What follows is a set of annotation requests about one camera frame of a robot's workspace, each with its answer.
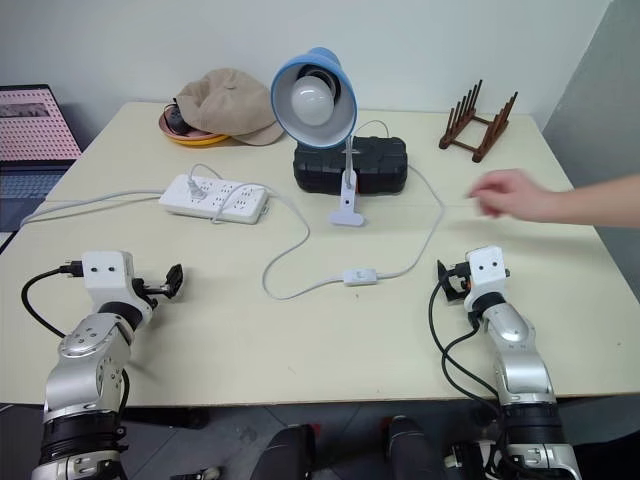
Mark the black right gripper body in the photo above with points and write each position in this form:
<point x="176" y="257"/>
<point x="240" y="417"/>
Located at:
<point x="461" y="280"/>

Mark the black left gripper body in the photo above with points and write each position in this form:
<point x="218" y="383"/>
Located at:
<point x="142" y="290"/>

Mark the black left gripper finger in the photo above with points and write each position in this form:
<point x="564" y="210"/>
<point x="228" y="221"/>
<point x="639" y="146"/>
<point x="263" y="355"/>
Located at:
<point x="176" y="272"/>
<point x="172" y="292"/>

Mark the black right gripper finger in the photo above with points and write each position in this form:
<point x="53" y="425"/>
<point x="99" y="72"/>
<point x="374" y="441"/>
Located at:
<point x="443" y="270"/>
<point x="450" y="292"/>

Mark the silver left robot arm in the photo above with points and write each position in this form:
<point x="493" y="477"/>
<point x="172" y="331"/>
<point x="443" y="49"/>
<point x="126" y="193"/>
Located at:
<point x="82" y="367"/>

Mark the person's bare forearm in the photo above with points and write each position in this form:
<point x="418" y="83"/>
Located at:
<point x="600" y="205"/>

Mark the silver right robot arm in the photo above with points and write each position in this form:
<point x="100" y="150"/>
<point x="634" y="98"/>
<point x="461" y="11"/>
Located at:
<point x="520" y="370"/>

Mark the white power plug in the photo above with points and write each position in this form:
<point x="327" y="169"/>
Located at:
<point x="194" y="189"/>

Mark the blue clamp desk lamp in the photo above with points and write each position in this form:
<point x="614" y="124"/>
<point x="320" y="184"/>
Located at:
<point x="345" y="80"/>

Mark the person's bare hand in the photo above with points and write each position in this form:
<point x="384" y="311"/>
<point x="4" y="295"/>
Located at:
<point x="515" y="192"/>

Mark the white power strip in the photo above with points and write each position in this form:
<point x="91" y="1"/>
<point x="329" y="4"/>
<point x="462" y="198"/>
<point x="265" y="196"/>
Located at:
<point x="225" y="202"/>

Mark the black plastic case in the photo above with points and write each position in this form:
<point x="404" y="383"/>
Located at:
<point x="380" y="165"/>

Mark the yellow and pink bowl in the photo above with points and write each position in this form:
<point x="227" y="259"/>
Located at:
<point x="192" y="140"/>

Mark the brown wooden peg rack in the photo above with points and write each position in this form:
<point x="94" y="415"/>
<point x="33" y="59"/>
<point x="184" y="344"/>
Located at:
<point x="480" y="135"/>

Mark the black object in bowl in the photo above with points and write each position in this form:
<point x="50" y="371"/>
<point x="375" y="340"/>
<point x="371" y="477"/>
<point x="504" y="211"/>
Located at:
<point x="176" y="120"/>

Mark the dark rounded shape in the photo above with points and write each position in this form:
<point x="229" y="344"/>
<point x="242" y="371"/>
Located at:
<point x="285" y="452"/>
<point x="412" y="447"/>

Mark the beige cap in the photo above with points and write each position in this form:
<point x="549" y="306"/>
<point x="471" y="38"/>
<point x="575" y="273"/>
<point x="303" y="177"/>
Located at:
<point x="230" y="105"/>

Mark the open laptop with pink screen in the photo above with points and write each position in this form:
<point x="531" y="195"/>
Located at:
<point x="30" y="130"/>

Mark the white round light bulb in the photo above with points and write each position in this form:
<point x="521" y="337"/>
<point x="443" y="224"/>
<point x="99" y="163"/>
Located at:
<point x="311" y="100"/>

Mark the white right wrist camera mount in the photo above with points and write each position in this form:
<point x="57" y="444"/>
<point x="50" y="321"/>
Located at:
<point x="485" y="275"/>

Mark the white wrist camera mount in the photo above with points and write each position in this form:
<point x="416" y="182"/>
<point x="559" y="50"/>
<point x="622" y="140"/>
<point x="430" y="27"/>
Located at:
<point x="485" y="275"/>
<point x="105" y="280"/>

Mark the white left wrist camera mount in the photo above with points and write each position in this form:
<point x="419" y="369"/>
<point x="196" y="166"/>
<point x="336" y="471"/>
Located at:
<point x="105" y="280"/>

